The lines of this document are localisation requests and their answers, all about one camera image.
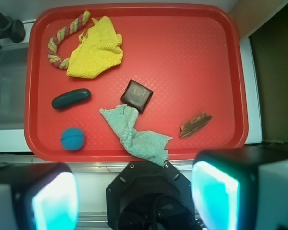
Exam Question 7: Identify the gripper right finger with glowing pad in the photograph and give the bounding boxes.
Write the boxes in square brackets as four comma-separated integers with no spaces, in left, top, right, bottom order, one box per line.
[191,145,288,230]

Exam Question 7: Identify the dark brown square block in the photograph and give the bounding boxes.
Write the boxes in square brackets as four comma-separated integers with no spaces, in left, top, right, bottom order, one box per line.
[121,80,154,113]

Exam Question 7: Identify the red plastic tray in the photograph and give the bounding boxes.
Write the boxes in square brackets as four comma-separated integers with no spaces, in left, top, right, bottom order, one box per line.
[24,4,248,162]

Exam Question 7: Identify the light green cloth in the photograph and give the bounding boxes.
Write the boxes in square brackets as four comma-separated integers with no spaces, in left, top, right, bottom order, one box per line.
[99,104,173,167]

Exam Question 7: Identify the dark green oblong capsule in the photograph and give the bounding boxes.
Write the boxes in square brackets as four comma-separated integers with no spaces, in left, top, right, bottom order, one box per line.
[51,88,91,110]

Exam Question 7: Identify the yellow cloth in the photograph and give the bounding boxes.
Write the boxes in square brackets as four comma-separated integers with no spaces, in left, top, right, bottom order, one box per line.
[66,16,123,79]

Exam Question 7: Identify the brown wood bark piece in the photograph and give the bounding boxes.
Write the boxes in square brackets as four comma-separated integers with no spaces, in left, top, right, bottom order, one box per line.
[180,112,213,138]

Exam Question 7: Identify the grey metal sink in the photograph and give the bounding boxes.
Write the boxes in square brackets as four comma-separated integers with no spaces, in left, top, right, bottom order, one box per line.
[0,43,28,130]

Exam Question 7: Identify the multicolour rope toy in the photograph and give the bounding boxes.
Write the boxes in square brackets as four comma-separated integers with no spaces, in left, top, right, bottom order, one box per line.
[47,10,91,69]

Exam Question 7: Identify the blue rubber ball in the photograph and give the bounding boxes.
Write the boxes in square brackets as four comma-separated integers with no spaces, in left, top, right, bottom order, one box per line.
[61,127,85,151]

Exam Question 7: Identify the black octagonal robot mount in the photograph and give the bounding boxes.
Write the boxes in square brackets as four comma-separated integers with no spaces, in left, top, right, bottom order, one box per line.
[106,161,201,230]

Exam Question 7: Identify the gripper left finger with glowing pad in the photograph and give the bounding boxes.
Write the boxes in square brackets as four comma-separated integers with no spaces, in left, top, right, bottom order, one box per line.
[0,163,80,230]

